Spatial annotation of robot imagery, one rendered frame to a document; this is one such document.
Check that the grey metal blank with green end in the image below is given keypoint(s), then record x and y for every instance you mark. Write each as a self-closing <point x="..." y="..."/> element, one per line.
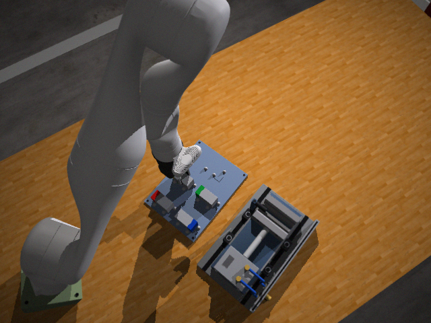
<point x="206" y="196"/>

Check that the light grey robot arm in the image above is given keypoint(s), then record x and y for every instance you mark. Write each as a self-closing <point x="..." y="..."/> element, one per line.
<point x="111" y="142"/>

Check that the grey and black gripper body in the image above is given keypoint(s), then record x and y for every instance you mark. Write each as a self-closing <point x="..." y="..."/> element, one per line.
<point x="178" y="161"/>

